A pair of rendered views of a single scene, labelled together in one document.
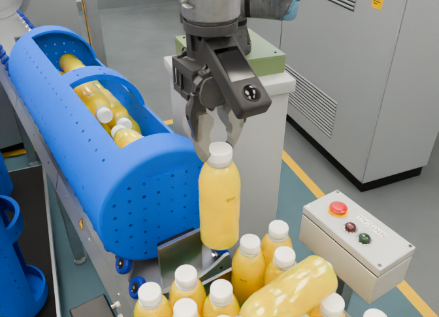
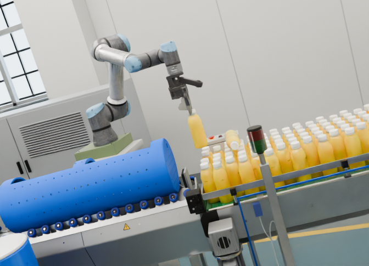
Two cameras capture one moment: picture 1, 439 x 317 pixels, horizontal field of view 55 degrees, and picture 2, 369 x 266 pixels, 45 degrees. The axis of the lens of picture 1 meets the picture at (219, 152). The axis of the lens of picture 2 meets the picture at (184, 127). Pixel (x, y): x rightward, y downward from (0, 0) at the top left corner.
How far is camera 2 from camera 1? 1.88 m
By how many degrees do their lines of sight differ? 51
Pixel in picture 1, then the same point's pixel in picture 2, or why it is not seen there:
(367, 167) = not seen: hidden behind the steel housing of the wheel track
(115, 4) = not seen: outside the picture
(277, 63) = (129, 137)
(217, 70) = (188, 80)
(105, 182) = (158, 154)
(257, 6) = (116, 113)
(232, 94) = (196, 82)
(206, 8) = (179, 67)
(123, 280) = (177, 204)
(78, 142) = (126, 163)
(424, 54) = not seen: hidden behind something
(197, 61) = (176, 86)
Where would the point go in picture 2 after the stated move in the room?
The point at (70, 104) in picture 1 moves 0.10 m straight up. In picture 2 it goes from (99, 164) to (93, 145)
